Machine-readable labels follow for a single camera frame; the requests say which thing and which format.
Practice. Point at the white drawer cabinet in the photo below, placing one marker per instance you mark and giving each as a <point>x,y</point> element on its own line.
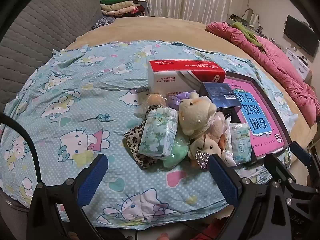
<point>297,62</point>

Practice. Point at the small tan teddy bear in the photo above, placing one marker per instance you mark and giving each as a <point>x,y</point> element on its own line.
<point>207,146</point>

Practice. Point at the black flat monitor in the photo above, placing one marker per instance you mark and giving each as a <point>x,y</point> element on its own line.
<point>300,33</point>

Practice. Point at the large cream teddy bear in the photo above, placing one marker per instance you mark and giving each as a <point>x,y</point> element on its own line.
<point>195,112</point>

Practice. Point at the dark floral cloth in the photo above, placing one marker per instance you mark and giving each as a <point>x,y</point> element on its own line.
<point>103,22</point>

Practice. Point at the peach sponge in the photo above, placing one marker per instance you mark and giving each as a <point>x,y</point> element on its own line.
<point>156,101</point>

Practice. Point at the beige bed sheet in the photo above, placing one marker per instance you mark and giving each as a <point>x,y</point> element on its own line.
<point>162,30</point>

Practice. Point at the grey quilted headboard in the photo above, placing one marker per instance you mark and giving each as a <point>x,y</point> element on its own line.
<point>37,30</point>

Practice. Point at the pink book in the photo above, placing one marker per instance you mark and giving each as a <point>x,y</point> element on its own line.
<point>261,145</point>

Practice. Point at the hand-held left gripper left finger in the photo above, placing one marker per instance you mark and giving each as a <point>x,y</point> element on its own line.
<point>92,180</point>

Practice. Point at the dark shallow tray box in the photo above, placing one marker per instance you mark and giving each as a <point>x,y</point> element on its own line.
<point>274,110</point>

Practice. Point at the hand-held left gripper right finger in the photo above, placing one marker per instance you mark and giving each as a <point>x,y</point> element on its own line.
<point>225,182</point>

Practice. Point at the stack of folded clothes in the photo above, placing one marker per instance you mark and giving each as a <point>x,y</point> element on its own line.
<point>117,5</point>

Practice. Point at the orange plush toy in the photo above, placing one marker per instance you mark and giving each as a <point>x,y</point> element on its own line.
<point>221,145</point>

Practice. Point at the oval mirror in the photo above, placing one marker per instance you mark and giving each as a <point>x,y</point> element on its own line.
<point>251,17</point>

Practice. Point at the leopard print scrunchie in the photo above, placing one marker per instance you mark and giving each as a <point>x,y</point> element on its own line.
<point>132,136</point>

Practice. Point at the floral tissue pack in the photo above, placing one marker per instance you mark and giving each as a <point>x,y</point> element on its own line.
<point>157,132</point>
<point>240,142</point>

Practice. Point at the cartoon cat printed blanket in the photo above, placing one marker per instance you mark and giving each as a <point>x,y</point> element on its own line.
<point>75,105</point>

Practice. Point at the pink quilt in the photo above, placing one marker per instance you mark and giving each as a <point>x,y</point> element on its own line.
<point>280,62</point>

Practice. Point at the red and white tissue box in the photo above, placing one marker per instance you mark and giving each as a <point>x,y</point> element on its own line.
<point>175,75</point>

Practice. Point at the green sponge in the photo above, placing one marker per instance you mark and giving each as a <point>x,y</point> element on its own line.
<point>177,150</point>

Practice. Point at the purple scrunchie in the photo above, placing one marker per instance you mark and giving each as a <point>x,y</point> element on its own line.
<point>172,102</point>

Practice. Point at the green cloth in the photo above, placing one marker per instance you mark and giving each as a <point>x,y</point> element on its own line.
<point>246,31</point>

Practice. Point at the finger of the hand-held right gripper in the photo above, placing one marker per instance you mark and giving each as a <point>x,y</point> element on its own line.
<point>301,153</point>
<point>273,166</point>

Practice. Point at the silver rhinestone charm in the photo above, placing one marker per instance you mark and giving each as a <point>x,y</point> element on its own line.
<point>202,158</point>

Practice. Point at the dark blue box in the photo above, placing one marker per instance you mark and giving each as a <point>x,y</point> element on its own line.
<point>220,95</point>

